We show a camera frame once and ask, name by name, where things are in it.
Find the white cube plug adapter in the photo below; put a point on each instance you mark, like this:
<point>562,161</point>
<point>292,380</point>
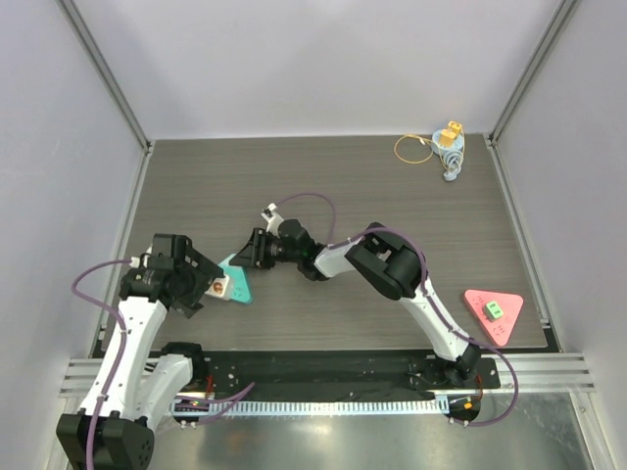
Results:
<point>221,288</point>

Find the slotted cable duct strip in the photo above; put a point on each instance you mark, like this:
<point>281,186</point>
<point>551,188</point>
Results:
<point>188,410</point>

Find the pink triangular power socket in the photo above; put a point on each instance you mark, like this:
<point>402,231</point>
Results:
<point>499,332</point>

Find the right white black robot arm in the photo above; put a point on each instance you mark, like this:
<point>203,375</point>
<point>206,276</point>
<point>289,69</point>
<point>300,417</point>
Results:
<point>389,263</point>

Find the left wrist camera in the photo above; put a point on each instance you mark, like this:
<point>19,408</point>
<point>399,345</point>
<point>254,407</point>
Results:
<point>141,261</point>

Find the green cube plug adapter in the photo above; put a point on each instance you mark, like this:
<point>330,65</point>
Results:
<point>493,311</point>

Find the aluminium frame rail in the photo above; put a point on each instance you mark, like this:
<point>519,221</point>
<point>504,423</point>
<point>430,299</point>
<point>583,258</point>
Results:
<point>558,372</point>

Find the light blue cable holder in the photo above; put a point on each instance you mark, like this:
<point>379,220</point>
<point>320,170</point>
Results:
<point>451,155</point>

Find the yellow connector block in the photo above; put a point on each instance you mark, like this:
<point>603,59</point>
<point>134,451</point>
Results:
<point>450,133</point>

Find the teal triangular power socket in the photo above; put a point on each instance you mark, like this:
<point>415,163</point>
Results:
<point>235,284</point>

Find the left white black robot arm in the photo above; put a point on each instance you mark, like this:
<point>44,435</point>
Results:
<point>115,425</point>

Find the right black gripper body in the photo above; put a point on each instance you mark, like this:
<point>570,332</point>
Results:
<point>260,248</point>

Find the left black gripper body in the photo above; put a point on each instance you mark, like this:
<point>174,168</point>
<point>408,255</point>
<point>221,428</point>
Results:
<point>194,280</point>

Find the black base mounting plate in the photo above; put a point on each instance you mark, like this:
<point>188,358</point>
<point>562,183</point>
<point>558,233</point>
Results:
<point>231,370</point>

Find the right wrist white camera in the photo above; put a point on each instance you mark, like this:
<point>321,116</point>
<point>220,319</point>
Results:
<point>271,216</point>

